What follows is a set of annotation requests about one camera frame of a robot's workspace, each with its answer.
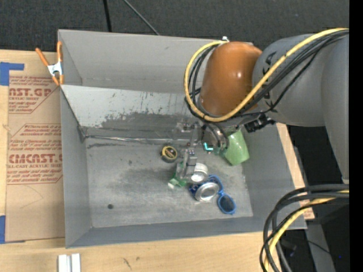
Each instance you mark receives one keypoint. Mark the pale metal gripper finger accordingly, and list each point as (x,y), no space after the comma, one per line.
(189,163)
(185,127)

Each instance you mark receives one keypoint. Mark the white can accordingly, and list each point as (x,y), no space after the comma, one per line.
(202,170)

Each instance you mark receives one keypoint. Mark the yellow and black tape measure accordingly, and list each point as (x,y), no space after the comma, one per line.
(169,153)

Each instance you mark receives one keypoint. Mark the green plastic cup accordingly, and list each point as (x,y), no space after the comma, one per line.
(237,150)

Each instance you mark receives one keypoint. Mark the blue soda can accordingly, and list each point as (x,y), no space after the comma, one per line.
(205,192)

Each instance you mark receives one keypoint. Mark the blue sunglasses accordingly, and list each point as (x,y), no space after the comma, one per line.
(227,204)

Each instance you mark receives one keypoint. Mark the grey metal bin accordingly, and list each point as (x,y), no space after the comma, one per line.
(136,186)

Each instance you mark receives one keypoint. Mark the brown cardboard board red print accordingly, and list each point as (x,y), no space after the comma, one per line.
(34,197)

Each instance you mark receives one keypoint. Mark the black cylinder on white bracket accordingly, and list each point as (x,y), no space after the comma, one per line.
(256,123)

